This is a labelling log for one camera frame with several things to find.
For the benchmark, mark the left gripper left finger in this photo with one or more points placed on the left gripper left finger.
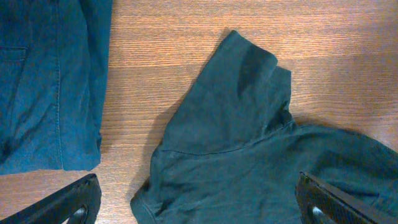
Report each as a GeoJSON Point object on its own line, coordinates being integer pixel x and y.
{"type": "Point", "coordinates": [79, 203]}

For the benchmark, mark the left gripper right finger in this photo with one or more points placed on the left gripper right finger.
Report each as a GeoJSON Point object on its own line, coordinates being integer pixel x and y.
{"type": "Point", "coordinates": [322, 203]}

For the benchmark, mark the folded navy blue garment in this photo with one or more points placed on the folded navy blue garment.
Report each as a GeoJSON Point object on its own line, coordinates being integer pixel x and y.
{"type": "Point", "coordinates": [54, 71]}

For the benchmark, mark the black t-shirt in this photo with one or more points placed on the black t-shirt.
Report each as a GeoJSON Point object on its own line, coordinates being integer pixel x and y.
{"type": "Point", "coordinates": [232, 152]}

